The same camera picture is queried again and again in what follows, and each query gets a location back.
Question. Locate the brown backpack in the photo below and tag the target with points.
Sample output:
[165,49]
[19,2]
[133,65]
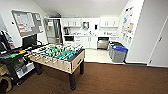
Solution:
[6,83]

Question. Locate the grey bin green lid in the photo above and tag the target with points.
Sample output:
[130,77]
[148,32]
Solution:
[113,44]

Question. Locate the white sink base cabinet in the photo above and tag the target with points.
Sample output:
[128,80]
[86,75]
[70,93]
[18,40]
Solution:
[88,42]

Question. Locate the foosball table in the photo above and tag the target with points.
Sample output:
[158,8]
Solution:
[60,61]

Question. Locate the large printed wall poster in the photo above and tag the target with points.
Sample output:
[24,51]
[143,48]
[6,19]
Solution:
[127,25]

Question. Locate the grey bin blue lid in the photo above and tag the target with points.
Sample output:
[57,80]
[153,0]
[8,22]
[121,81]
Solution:
[119,55]

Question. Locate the brown cardboard box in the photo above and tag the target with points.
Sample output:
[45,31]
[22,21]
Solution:
[3,70]

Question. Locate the white paper sheet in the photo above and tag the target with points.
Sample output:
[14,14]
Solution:
[50,23]

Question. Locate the grey bin black lid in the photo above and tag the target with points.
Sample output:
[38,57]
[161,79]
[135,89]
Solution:
[110,42]

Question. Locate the white door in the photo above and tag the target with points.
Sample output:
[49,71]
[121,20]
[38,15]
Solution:
[160,46]

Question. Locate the stainless steel refrigerator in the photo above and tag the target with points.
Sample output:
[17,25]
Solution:
[53,31]

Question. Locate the black built-in microwave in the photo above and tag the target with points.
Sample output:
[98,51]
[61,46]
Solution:
[69,38]

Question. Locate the microwave oven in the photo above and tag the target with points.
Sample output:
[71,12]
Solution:
[76,41]

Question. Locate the white wall cabinet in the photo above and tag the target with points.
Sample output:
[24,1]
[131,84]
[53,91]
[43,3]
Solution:
[71,22]
[109,22]

